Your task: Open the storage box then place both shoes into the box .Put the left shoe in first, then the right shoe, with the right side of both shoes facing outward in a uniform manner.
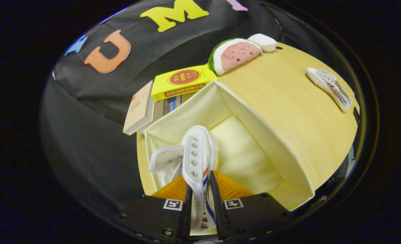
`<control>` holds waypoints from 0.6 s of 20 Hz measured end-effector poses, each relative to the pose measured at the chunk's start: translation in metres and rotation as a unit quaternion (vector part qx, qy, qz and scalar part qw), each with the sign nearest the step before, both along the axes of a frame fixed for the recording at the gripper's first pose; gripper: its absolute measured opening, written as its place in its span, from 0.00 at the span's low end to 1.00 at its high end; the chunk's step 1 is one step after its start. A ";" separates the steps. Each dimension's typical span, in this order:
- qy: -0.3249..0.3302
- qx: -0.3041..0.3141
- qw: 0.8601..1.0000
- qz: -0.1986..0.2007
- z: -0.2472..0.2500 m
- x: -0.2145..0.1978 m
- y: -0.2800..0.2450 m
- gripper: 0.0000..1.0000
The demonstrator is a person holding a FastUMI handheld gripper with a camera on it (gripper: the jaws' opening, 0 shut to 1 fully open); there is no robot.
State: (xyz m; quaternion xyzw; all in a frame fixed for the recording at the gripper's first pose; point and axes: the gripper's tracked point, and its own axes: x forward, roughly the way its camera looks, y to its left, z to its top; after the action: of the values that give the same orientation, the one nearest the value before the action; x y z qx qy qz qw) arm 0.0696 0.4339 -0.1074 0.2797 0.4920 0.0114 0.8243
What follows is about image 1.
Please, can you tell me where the cream fabric storage box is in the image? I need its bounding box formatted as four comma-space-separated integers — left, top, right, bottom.
144, 80, 315, 212

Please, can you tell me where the yellow book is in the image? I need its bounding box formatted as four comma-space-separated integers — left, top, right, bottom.
151, 64, 218, 102

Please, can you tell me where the white canvas shoe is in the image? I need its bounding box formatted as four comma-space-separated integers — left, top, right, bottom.
149, 125, 221, 235
306, 67, 352, 112

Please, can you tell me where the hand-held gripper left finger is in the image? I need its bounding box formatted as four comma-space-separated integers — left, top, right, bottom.
124, 171, 193, 243

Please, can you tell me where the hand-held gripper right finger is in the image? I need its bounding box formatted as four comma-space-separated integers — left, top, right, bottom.
209, 170, 290, 242

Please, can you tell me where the watermelon slice plush toy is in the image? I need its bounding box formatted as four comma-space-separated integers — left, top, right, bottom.
208, 38, 264, 76

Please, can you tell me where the beige book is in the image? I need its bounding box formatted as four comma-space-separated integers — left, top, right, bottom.
123, 80, 155, 136

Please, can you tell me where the grey and blue book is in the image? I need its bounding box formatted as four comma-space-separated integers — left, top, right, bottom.
139, 91, 197, 133

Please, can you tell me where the white plush toy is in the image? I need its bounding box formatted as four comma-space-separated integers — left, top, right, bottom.
247, 33, 277, 53

